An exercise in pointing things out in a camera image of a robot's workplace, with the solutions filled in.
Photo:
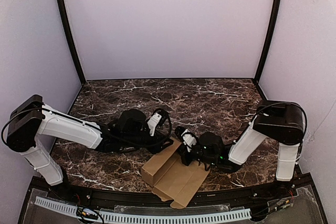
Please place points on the white slotted cable duct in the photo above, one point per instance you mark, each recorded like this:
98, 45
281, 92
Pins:
129, 214

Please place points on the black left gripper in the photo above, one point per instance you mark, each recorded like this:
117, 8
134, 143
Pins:
159, 145

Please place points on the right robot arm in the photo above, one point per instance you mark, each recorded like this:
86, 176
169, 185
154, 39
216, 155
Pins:
283, 122

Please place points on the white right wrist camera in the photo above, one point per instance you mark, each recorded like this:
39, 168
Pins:
187, 138

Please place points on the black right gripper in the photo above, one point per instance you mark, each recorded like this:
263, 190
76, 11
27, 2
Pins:
185, 156

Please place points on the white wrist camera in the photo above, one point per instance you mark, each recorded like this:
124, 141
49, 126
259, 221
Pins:
158, 118
187, 138

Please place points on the black right frame post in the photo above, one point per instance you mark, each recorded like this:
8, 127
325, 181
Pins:
268, 39

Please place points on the black frame post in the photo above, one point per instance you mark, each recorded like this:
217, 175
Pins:
70, 41
268, 39

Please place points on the black front table rail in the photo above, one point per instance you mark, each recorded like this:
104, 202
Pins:
252, 196

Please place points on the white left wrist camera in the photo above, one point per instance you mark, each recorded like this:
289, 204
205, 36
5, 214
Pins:
158, 118

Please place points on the brown cardboard box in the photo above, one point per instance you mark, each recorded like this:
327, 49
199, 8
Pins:
172, 180

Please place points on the black left frame post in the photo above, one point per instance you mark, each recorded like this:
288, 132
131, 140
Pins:
70, 41

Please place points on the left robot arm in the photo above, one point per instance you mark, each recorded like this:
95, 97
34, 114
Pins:
34, 118

